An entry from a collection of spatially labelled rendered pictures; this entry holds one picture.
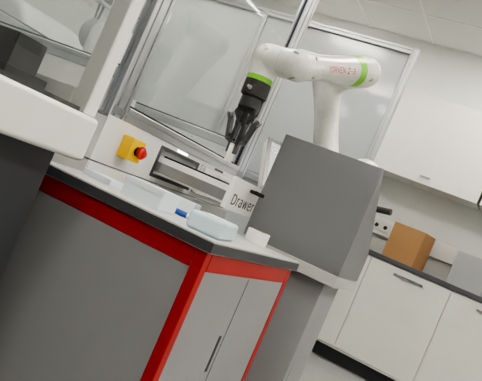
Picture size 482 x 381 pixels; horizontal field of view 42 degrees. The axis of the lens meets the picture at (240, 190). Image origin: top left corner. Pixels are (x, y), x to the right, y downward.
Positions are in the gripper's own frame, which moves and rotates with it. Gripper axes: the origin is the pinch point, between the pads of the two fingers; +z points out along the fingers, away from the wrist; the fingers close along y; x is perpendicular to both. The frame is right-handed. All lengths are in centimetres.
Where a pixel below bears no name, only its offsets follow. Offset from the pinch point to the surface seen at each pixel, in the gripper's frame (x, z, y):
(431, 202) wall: 360, -46, 10
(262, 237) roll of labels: -16.3, 21.8, 28.8
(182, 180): -7.9, 14.6, -8.8
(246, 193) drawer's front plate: 1.9, 10.9, 10.3
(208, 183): -7.9, 12.4, 0.6
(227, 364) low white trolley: -25, 58, 37
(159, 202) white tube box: -57, 22, 16
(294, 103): 162, -55, -55
